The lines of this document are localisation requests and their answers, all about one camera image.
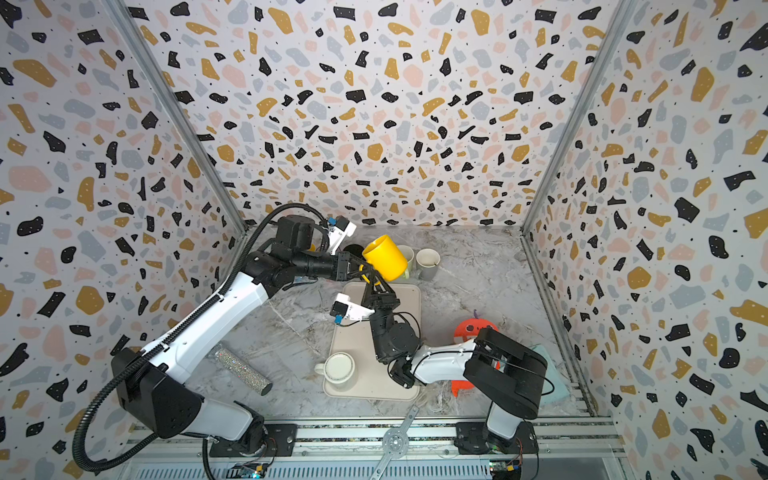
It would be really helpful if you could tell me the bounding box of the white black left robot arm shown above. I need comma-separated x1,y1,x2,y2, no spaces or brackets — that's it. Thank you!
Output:
112,215,357,455

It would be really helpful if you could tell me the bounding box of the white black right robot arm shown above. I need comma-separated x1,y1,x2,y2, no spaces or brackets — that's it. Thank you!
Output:
361,282,554,442

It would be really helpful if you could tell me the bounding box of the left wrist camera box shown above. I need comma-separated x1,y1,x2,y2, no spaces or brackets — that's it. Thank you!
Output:
327,216,357,242

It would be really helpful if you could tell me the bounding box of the light green mug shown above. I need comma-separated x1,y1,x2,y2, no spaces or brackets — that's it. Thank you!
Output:
398,245,415,280

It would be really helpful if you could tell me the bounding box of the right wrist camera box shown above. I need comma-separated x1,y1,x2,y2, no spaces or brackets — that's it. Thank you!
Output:
330,294,375,327

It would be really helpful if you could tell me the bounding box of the glittery silver cylinder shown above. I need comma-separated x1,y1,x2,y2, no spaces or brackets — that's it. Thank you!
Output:
214,346,273,396

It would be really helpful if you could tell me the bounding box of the black corrugated cable conduit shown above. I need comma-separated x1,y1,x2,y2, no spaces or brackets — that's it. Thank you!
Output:
71,202,331,472

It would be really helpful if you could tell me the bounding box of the teal cloth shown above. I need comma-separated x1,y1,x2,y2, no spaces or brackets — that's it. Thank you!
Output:
533,344,571,412

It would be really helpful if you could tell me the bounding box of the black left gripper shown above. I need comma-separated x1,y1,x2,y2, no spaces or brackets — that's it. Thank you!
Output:
294,251,372,282

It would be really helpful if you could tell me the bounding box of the black mug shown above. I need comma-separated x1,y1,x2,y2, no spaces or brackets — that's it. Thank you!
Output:
344,244,364,258

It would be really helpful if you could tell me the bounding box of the aluminium corner post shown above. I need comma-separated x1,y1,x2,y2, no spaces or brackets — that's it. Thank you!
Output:
521,0,637,238
103,1,247,235

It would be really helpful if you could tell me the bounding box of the white mug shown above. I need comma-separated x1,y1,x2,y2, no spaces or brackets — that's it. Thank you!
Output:
314,352,357,390

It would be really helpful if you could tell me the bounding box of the grey mug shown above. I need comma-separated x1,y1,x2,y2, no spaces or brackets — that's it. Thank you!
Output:
415,248,441,281

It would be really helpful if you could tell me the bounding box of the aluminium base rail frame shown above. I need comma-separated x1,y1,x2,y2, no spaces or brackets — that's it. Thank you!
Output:
115,416,634,479

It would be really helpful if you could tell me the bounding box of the beige tray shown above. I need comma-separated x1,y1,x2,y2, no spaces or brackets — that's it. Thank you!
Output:
323,282,422,402

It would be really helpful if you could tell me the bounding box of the aluminium corner post left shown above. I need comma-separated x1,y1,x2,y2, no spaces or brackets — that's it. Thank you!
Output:
103,1,247,235

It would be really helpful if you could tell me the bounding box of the metal perforated bracket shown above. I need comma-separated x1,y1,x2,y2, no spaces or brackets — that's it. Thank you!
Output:
369,405,419,480

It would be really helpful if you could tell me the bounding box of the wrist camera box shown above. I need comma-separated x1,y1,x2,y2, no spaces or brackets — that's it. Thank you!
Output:
330,294,375,327
327,216,357,242

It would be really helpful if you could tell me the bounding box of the yellow mug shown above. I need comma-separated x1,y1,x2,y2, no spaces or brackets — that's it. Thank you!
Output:
363,235,409,282

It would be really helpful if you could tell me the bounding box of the aluminium corner post right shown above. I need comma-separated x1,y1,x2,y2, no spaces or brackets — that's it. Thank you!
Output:
521,0,637,238

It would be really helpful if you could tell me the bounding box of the red shark plush toy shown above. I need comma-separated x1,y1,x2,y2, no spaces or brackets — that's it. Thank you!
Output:
451,318,499,398

